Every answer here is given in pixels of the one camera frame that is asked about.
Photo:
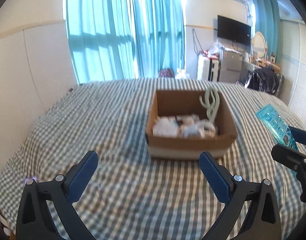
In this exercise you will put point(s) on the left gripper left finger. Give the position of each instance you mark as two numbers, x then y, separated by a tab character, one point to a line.
34	220

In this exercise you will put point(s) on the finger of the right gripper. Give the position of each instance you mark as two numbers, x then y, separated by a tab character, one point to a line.
299	135
288	157

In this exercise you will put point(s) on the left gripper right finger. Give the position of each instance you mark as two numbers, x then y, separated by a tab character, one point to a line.
262	219

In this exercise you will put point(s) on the teal blister pack tray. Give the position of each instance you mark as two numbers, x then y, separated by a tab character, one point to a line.
276	125

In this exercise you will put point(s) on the pale green clothes hanger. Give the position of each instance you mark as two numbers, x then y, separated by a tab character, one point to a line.
210	102

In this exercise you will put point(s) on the black jacket on chair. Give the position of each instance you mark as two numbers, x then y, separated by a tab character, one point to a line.
265	80

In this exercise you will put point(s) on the white louvred wardrobe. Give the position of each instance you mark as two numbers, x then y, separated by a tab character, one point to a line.
293	67

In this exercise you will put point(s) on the oval vanity mirror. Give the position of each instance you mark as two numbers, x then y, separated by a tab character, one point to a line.
258	46

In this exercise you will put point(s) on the silver mini fridge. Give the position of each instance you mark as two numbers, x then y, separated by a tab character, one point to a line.
230	63

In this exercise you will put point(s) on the white suitcase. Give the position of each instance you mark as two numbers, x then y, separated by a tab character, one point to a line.
207	69

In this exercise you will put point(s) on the teal side curtain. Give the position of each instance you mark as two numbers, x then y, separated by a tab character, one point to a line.
269	24

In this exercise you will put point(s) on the brown cardboard box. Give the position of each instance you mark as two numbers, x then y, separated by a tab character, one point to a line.
186	102

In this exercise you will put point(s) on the clear plastic bag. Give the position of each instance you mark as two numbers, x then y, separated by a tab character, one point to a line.
181	74

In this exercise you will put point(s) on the dark red patterned bag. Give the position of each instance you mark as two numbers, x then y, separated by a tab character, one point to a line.
167	72

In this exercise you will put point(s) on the teal window curtain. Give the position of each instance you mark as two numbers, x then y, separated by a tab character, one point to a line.
124	39

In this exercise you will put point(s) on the black wall television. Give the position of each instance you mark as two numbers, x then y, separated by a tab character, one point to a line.
233	30

